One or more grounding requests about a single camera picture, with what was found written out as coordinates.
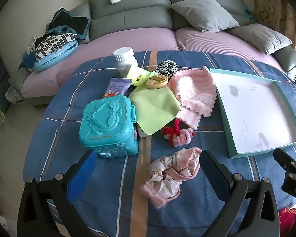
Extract dark clothes pile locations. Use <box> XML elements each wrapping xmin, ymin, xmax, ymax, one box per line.
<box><xmin>46</xmin><ymin>8</ymin><xmax>91</xmax><ymax>41</ymax></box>

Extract pink ribbed seat cover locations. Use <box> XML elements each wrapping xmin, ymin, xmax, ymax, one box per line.
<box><xmin>175</xmin><ymin>26</ymin><xmax>285</xmax><ymax>66</ymax></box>
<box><xmin>21</xmin><ymin>27</ymin><xmax>179</xmax><ymax>99</ymax></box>

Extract red pink chenille hair tie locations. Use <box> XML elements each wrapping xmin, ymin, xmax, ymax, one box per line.
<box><xmin>161</xmin><ymin>118</ymin><xmax>196</xmax><ymax>149</ymax></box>

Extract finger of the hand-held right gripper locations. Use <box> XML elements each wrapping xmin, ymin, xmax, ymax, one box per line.
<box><xmin>273</xmin><ymin>148</ymin><xmax>296</xmax><ymax>176</ymax></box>

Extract white pill bottle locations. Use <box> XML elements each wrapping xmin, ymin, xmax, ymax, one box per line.
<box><xmin>113</xmin><ymin>47</ymin><xmax>139</xmax><ymax>78</ymax></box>

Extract teal plastic toy case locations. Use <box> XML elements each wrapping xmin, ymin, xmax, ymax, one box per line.
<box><xmin>78</xmin><ymin>94</ymin><xmax>139</xmax><ymax>158</ymax></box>

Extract green tissue pack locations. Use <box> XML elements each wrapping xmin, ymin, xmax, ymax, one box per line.
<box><xmin>125</xmin><ymin>65</ymin><xmax>158</xmax><ymax>87</ymax></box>

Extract patterned beige curtain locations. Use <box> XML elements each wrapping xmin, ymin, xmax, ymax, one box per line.
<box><xmin>253</xmin><ymin>0</ymin><xmax>296</xmax><ymax>52</ymax></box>

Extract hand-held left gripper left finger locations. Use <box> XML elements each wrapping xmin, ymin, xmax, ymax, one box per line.
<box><xmin>17</xmin><ymin>150</ymin><xmax>99</xmax><ymax>237</ymax></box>

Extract blue plaid blanket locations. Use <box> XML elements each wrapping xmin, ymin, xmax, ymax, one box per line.
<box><xmin>23</xmin><ymin>51</ymin><xmax>296</xmax><ymax>237</ymax></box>

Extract leopard print scrunchie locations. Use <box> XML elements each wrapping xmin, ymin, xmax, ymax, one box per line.
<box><xmin>155</xmin><ymin>60</ymin><xmax>178</xmax><ymax>76</ymax></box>

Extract red patterned cloth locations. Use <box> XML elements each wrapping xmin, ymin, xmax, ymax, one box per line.
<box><xmin>279</xmin><ymin>209</ymin><xmax>296</xmax><ymax>237</ymax></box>

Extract purple wet wipes pack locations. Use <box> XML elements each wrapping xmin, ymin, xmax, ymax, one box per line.
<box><xmin>103</xmin><ymin>77</ymin><xmax>132</xmax><ymax>99</ymax></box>

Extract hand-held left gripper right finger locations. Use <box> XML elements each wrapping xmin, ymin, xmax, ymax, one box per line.
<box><xmin>199</xmin><ymin>150</ymin><xmax>280</xmax><ymax>237</ymax></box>

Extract pink white fluffy towel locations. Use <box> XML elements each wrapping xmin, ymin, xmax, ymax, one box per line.
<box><xmin>167</xmin><ymin>66</ymin><xmax>217</xmax><ymax>131</ymax></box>

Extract grey sofa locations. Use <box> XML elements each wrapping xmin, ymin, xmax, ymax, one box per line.
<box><xmin>8</xmin><ymin>0</ymin><xmax>296</xmax><ymax>106</ymax></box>

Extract round yellow compact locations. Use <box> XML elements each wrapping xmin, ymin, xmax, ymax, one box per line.
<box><xmin>146</xmin><ymin>75</ymin><xmax>169</xmax><ymax>89</ymax></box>

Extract white box lid teal rim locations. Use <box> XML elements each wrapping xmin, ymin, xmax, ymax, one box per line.
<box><xmin>209</xmin><ymin>68</ymin><xmax>296</xmax><ymax>159</ymax></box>

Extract pink printed fabric scrunchie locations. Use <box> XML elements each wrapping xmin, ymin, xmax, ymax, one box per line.
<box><xmin>141</xmin><ymin>147</ymin><xmax>203</xmax><ymax>209</ymax></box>

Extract blue cloth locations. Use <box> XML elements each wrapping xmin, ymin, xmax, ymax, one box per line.
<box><xmin>22</xmin><ymin>53</ymin><xmax>37</xmax><ymax>68</ymax></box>

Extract blue black-white patterned cushion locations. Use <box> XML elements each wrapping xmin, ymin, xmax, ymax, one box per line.
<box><xmin>33</xmin><ymin>32</ymin><xmax>79</xmax><ymax>71</ymax></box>

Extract light green cloth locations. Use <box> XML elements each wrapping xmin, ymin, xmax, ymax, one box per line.
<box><xmin>128</xmin><ymin>84</ymin><xmax>182</xmax><ymax>136</ymax></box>

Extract grey square pillow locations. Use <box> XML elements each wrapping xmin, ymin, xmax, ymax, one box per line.
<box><xmin>170</xmin><ymin>0</ymin><xmax>240</xmax><ymax>33</ymax></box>
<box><xmin>228</xmin><ymin>23</ymin><xmax>293</xmax><ymax>55</ymax></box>

